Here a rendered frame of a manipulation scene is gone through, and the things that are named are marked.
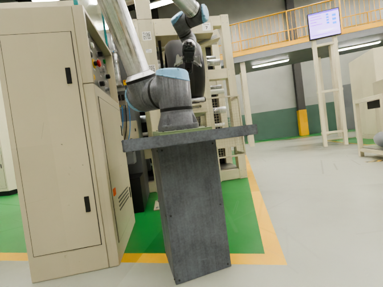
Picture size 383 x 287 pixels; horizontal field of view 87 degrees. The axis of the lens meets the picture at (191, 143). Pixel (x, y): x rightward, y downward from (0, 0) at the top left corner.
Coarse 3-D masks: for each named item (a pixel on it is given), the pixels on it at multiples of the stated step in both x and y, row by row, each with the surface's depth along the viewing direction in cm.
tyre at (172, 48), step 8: (176, 40) 171; (168, 48) 167; (176, 48) 163; (200, 48) 169; (168, 56) 165; (200, 56) 165; (168, 64) 166; (184, 64) 162; (192, 72) 164; (200, 72) 165; (192, 80) 166; (200, 80) 168; (192, 88) 170; (200, 88) 172; (192, 96) 177; (200, 96) 179
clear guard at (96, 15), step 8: (80, 0) 103; (88, 0) 117; (96, 0) 136; (88, 8) 115; (96, 8) 133; (96, 16) 130; (96, 24) 128; (104, 24) 148; (104, 32) 147; (104, 40) 144
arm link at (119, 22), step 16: (112, 0) 83; (112, 16) 85; (128, 16) 88; (112, 32) 88; (128, 32) 88; (128, 48) 90; (128, 64) 92; (144, 64) 95; (128, 80) 95; (144, 80) 94; (128, 96) 100; (144, 96) 94
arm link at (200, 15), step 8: (176, 0) 102; (184, 0) 103; (192, 0) 106; (184, 8) 107; (192, 8) 108; (200, 8) 112; (192, 16) 113; (200, 16) 114; (208, 16) 118; (192, 24) 120
